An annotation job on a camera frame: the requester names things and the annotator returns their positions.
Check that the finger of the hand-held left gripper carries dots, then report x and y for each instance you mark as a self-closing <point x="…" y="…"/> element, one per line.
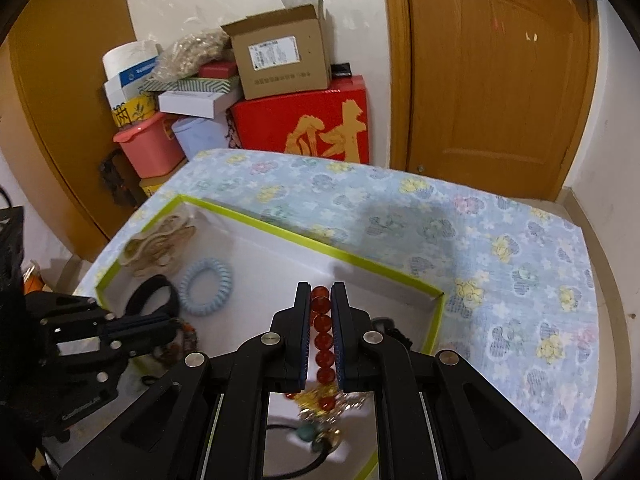
<point x="145" y="321"/>
<point x="145" y="342"/>

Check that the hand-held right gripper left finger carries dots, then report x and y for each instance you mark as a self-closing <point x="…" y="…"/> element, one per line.
<point x="305" y="340"/>

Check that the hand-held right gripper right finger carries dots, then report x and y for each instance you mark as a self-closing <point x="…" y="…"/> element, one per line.
<point x="337" y="340"/>

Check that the black watch band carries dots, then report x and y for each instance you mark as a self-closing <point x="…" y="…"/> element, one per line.
<point x="167" y="295"/>

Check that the translucent beige hair claw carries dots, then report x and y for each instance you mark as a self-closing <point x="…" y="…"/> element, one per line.
<point x="155" y="250"/>

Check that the green shallow cardboard tray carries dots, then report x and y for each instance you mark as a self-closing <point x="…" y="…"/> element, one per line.
<point x="280" y="270"/>

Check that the yellow printed tin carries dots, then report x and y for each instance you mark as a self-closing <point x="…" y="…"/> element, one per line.
<point x="132" y="110"/>
<point x="150" y="187"/>

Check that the dark carved ornament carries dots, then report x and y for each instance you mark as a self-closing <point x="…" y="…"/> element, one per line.
<point x="117" y="180"/>

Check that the blue floral tablecloth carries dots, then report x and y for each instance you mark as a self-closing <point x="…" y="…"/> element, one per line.
<point x="450" y="240"/>

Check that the pink plastic bin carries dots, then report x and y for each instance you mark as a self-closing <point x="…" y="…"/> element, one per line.
<point x="147" y="150"/>

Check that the lavender plastic bin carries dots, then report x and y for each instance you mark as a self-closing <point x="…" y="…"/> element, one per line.
<point x="200" y="140"/>

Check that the white flat box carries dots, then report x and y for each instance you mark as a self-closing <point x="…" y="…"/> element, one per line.
<point x="192" y="103"/>

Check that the large red gift box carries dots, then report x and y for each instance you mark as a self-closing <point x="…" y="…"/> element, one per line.
<point x="270" y="120"/>

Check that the wooden wardrobe panel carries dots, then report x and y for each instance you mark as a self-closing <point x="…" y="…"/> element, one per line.
<point x="65" y="110"/>

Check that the green striped flat box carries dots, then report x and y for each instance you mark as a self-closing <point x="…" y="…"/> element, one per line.
<point x="195" y="85"/>

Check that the white and blue box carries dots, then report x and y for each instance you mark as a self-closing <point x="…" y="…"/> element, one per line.
<point x="130" y="80"/>

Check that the small red box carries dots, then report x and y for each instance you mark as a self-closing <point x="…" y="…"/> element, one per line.
<point x="217" y="69"/>

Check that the white paper roll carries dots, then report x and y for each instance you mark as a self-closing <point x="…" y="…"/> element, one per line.
<point x="130" y="55"/>

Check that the small black case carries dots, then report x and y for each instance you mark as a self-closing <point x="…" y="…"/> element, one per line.
<point x="341" y="70"/>

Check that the clear bag of nuts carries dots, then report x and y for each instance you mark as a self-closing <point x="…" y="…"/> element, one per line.
<point x="195" y="52"/>

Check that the brown cardboard box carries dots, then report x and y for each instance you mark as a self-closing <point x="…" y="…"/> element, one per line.
<point x="280" y="60"/>

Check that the brown wooden door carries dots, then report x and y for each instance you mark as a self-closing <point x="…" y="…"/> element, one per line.
<point x="500" y="85"/>

